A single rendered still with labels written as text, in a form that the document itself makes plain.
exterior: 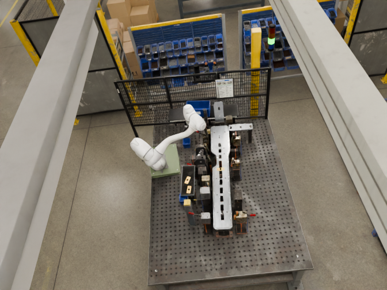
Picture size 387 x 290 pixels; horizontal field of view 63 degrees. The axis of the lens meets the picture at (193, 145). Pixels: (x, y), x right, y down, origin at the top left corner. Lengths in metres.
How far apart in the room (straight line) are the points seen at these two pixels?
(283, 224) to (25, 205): 3.02
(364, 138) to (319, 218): 3.81
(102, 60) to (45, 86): 4.19
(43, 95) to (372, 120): 0.81
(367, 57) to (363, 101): 5.28
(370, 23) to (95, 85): 4.33
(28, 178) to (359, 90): 0.72
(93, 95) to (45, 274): 2.84
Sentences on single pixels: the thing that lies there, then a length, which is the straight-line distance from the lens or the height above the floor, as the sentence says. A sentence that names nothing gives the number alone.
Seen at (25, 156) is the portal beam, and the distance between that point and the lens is 0.83.
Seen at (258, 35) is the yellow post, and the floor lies 1.96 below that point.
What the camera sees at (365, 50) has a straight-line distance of 5.87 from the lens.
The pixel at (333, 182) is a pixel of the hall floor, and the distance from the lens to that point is 4.76.
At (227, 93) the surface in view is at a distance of 4.03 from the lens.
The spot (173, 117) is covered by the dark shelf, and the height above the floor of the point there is 1.03.
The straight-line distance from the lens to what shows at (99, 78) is 5.40.
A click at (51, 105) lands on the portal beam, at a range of 0.92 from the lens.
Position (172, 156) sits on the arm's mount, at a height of 0.88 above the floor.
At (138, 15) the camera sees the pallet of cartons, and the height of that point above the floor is 0.73.
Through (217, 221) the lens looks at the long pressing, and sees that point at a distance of 3.18.
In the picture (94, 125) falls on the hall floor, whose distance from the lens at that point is 5.97.
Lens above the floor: 3.85
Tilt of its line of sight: 49 degrees down
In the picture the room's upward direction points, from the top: 11 degrees counter-clockwise
